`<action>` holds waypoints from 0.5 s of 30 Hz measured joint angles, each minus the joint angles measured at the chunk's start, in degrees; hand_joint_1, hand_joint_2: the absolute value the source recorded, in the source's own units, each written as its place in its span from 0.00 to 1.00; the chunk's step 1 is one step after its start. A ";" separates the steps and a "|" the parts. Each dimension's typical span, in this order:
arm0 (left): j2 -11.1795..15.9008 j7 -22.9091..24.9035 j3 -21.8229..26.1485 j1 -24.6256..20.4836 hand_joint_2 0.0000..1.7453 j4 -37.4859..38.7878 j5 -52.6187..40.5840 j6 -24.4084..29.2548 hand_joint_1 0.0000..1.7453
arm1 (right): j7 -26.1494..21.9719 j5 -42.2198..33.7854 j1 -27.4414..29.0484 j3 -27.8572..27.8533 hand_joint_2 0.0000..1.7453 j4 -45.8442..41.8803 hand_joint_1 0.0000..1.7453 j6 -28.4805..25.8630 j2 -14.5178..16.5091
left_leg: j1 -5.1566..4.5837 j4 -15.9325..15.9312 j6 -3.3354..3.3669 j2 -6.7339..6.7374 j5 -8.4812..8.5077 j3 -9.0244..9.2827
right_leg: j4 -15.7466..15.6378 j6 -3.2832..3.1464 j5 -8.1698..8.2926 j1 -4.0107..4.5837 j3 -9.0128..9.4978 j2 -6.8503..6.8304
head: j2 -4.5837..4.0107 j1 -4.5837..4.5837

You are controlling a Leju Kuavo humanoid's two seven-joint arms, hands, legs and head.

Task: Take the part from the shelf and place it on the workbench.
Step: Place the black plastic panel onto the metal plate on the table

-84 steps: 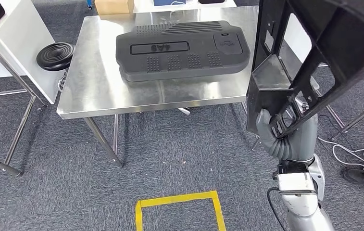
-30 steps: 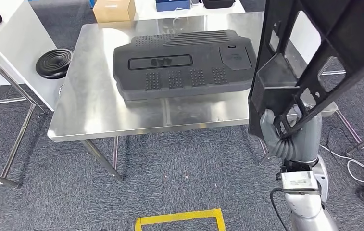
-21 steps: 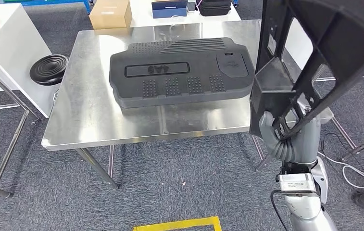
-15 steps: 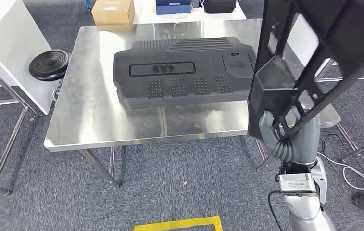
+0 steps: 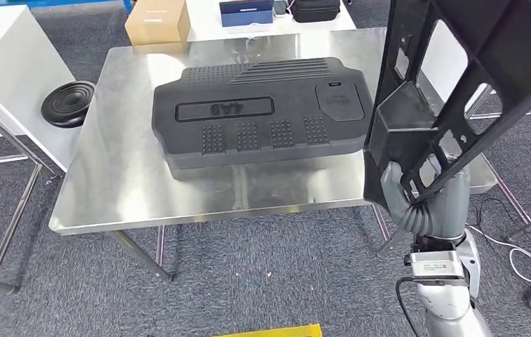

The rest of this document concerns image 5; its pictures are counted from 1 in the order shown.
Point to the black round stool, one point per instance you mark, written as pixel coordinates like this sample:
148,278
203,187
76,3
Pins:
67,104

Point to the stainless steel workbench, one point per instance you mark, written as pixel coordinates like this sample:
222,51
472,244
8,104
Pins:
107,186

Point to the blue metal frame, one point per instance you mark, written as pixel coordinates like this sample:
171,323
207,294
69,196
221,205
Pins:
128,5

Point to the black carry case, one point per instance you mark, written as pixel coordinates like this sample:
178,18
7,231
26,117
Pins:
316,11

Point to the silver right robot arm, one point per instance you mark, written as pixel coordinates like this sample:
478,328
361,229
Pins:
446,302

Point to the yellow floor tape square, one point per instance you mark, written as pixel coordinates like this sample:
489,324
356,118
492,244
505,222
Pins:
270,331

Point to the black plastic engine cover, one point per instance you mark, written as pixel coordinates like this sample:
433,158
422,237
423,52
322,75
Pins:
256,135

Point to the brown cardboard box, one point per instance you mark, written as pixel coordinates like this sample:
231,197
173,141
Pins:
158,23

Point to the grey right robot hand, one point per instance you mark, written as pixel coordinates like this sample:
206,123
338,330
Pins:
441,214

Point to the black plastic panel part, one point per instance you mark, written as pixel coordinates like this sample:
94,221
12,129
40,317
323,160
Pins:
516,37

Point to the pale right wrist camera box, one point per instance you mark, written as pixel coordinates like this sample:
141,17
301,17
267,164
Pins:
434,266

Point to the blue flat box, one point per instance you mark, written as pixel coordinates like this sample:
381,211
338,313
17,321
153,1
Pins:
246,14

